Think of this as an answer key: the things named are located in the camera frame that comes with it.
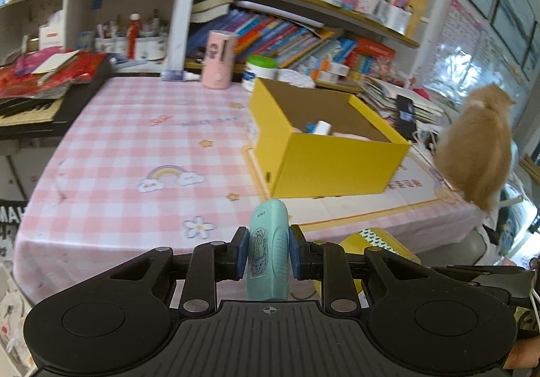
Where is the yellow cardboard box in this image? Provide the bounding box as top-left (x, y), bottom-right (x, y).
top-left (248, 79), bottom-right (410, 199)

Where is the white power bank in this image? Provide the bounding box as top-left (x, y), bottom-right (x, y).
top-left (312, 120), bottom-right (331, 136)

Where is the yellow tape roll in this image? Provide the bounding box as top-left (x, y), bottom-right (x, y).
top-left (345, 228), bottom-right (422, 294)

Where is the pink checkered tablecloth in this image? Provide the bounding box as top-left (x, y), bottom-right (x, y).
top-left (14, 77), bottom-right (482, 302)

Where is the orange cat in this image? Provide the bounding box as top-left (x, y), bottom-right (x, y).
top-left (434, 84), bottom-right (515, 213)

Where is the black smartphone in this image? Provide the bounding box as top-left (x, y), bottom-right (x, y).
top-left (396, 95), bottom-right (416, 141)

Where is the small spray bottle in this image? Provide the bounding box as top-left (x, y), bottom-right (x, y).
top-left (160, 69), bottom-right (200, 82)

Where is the white quilted pouch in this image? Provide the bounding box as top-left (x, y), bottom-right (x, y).
top-left (276, 69), bottom-right (316, 89)

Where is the pink humidifier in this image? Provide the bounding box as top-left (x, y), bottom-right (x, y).
top-left (201, 31), bottom-right (237, 90)

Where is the green lid white jar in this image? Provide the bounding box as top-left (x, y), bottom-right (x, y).
top-left (242, 54), bottom-right (278, 93)

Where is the right white pen holder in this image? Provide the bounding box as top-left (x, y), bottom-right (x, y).
top-left (135, 34), bottom-right (167, 62)

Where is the white pen holder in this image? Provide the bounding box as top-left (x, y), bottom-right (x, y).
top-left (94, 37), bottom-right (128, 57)
top-left (135, 34), bottom-right (167, 62)

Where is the left white pen holder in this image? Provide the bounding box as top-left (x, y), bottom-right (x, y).
top-left (94, 37), bottom-right (128, 57)

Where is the black Yamaha keyboard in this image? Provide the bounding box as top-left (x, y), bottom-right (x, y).
top-left (1, 60), bottom-right (112, 140)

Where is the red doll figurine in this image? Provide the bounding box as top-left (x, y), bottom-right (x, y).
top-left (126, 12), bottom-right (140, 60)

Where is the wooden bookshelf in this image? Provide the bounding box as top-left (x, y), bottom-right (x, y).
top-left (183, 0), bottom-right (442, 96)

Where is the white desktop shelf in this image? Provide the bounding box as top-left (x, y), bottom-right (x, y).
top-left (1, 0), bottom-right (174, 63)

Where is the white notebook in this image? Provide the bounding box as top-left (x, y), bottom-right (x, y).
top-left (32, 50), bottom-right (80, 85)

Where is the red papers pile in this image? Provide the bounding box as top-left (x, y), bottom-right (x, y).
top-left (1, 48), bottom-right (110, 99)

